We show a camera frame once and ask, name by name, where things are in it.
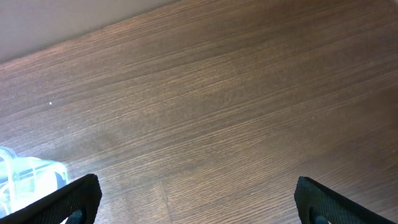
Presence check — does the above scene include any clear container right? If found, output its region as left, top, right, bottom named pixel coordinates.
left=1, top=147, right=69, bottom=218

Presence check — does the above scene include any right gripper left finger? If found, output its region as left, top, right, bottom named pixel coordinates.
left=1, top=174, right=102, bottom=224

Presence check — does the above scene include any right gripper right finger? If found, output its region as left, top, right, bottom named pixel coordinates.
left=294, top=176, right=394, bottom=224

